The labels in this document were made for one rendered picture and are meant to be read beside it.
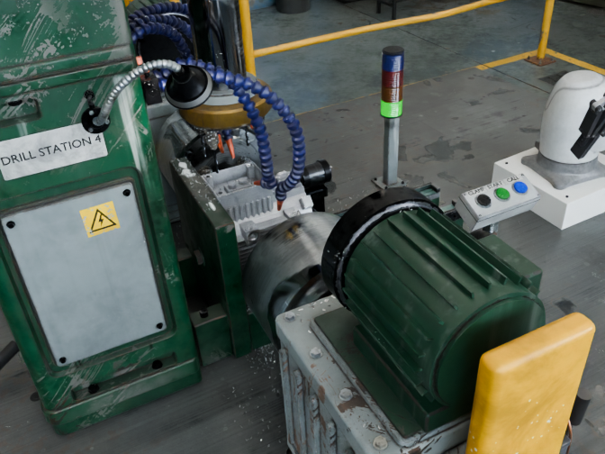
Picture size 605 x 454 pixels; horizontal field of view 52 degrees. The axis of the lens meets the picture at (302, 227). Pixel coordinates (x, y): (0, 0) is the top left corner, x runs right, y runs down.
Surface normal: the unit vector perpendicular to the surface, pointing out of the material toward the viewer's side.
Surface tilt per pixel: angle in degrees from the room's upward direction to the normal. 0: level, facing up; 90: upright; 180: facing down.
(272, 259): 39
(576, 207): 90
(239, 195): 90
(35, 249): 90
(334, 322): 0
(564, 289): 0
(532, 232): 0
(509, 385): 90
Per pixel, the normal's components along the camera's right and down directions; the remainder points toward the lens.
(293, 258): -0.47, -0.58
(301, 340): -0.05, -0.82
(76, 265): 0.44, 0.49
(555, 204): -0.88, 0.30
